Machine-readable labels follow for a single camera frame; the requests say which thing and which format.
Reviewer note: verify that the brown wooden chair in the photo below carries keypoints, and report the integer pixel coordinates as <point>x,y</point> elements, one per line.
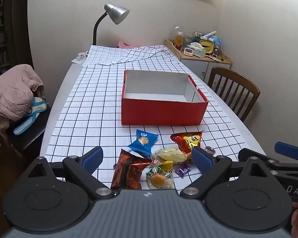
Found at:
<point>248,89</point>

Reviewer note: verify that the pink padded jacket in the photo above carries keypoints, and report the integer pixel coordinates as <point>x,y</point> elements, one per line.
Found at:
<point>12,91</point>

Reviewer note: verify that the black seat chair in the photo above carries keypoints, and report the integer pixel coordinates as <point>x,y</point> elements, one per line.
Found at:
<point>34,131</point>

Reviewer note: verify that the white checked tablecloth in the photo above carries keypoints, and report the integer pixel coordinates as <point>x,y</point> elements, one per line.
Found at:
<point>94,99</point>

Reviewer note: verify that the yellow chocolate packet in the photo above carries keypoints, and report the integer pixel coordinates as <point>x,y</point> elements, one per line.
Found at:
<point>166,166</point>

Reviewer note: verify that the brown snack packet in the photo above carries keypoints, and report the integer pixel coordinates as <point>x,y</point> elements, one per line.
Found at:
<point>129,171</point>

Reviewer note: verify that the blue white slipper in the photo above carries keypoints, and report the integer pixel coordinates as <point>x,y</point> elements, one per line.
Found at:
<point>27,125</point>

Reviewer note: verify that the silver desk lamp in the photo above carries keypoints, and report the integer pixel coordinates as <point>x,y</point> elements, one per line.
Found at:
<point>116,13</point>

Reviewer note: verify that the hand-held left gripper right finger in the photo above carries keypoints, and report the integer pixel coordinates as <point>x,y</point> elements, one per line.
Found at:
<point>201,160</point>

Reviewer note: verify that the red cardboard box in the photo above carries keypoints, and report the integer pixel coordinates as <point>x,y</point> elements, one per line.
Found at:
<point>161,111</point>

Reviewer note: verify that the dark bookshelf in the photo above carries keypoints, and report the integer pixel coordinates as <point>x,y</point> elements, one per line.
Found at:
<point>0,29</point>

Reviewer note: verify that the clear plastic bottle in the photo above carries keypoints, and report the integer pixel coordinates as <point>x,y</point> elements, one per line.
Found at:
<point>173,33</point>

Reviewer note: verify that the green white tissue box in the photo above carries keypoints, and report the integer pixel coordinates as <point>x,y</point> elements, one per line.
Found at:
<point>198,52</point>

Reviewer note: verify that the orange drink bottle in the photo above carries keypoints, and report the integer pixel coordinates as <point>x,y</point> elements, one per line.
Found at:
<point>178,41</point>

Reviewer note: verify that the pale yellow snack packet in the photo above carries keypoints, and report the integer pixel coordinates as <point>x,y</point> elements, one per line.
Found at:
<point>170,155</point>

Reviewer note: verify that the white tube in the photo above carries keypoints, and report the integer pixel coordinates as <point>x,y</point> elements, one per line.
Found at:
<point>210,34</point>

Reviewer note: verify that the white kitchen timer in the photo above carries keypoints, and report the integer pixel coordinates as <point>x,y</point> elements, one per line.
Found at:
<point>188,52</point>

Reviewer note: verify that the clear plastic packet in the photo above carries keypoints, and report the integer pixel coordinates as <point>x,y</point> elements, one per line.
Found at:
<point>79,58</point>

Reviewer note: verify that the wooden side cabinet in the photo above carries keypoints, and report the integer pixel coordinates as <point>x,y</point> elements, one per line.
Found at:
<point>198,67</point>

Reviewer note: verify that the silver candy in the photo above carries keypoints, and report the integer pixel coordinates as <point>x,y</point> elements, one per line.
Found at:
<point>210,150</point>

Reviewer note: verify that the red yellow snack packet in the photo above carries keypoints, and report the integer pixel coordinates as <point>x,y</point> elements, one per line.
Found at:
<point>186,141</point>

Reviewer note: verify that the blue patterned box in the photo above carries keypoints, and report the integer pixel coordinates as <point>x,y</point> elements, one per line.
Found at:
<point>216,41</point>

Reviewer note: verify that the blue white cookie packet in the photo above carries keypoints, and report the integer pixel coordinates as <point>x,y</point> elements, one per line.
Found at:
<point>142,141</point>

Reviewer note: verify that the green orange candy packet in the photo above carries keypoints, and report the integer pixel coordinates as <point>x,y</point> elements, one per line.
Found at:
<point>159,178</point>

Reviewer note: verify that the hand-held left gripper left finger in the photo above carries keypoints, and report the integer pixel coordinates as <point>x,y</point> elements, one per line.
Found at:
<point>93,157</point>

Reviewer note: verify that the purple candy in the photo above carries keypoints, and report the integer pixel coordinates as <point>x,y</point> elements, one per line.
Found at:
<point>183,171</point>

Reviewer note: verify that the yellow box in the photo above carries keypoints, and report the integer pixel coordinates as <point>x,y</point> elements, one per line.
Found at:
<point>207,45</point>

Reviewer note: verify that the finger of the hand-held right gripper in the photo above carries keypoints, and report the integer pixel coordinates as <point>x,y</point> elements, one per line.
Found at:
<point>250,153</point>
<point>288,150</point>

